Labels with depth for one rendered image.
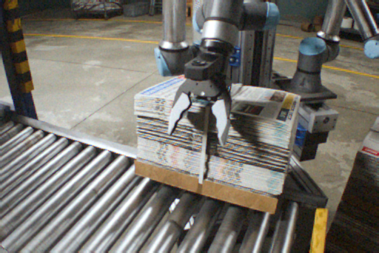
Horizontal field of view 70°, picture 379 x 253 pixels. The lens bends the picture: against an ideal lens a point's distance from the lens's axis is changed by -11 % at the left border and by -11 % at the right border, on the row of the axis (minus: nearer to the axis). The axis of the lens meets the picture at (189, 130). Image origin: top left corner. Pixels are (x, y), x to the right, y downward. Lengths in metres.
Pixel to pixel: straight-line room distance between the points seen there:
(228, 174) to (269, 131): 0.15
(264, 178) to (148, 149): 0.30
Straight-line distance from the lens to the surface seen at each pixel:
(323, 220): 0.77
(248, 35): 1.33
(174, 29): 1.11
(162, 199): 0.80
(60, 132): 1.16
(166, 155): 0.75
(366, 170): 1.09
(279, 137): 0.64
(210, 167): 0.71
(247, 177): 0.70
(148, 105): 0.72
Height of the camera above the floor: 1.35
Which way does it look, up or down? 31 degrees down
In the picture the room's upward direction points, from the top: straight up
